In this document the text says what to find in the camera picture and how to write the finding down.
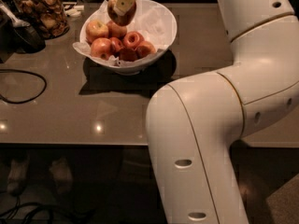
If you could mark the white tissue paper liner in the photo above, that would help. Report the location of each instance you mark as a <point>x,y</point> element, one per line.
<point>152,19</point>

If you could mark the white shoe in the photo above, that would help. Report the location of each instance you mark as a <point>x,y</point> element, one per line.
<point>62,175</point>
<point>17,177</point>

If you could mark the red apple hidden underneath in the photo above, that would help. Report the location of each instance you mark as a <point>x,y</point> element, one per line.
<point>132,40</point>

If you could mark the right white shoe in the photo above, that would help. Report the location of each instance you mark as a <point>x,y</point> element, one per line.
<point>62,175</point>

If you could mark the small white items behind jar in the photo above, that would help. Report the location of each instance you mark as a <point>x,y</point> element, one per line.
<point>72,10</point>

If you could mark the glass jar of dried chips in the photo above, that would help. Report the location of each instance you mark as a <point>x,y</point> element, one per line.
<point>47,16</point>

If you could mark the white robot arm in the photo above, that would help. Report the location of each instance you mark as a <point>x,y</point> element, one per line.
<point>191,122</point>

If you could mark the white bowl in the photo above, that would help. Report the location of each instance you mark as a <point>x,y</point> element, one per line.
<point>155,19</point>

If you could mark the left white shoe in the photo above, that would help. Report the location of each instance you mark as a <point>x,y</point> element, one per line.
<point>17,177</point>

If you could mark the red apple front right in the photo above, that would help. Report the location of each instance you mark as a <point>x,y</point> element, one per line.
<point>144,49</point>

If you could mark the black appliance with scoop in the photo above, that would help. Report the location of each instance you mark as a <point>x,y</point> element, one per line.
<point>25,38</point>

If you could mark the yellow-red apple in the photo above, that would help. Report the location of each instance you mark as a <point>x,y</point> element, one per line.
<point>121,20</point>

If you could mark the small red apple centre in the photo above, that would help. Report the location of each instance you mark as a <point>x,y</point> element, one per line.
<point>116,44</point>

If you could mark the red apple front middle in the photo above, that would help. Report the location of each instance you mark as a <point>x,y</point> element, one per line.
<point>127,55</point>

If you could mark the red apple back left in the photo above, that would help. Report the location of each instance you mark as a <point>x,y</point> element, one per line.
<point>96,29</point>

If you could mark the red apple back middle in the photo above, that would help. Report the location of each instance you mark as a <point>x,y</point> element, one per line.
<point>115,30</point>

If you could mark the red apple front left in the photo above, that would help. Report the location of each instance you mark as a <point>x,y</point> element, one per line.
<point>102,48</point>

